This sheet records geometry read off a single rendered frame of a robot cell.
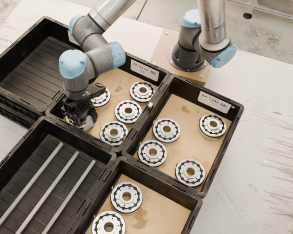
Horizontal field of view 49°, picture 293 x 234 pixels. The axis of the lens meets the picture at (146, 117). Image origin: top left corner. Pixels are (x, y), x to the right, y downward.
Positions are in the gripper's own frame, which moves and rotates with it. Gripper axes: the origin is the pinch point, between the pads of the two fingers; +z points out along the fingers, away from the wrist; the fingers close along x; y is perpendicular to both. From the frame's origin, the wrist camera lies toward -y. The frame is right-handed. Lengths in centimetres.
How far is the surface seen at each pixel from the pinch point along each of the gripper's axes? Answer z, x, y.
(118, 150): -7.8, 18.7, 5.9
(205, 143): 2.2, 40.0, -19.1
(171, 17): 85, -47, -162
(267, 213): 15, 72, -15
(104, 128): -0.8, 7.4, -1.1
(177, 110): 2.2, 24.1, -25.5
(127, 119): -0.9, 11.9, -9.0
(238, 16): 85, -1, -202
